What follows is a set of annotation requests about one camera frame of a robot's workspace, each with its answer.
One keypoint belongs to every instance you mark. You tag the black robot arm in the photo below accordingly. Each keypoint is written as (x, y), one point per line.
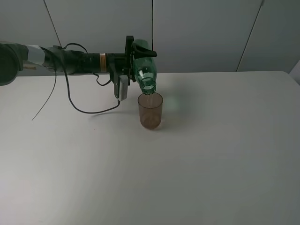
(17, 57)

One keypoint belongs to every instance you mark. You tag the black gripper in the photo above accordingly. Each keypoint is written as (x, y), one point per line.
(121, 63)

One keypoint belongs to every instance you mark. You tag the pink translucent plastic cup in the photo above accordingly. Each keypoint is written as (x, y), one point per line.
(150, 110)

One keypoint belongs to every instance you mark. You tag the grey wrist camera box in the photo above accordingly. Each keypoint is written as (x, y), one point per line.
(123, 87)

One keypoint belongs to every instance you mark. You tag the green transparent plastic bottle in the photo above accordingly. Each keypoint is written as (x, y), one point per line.
(145, 71)

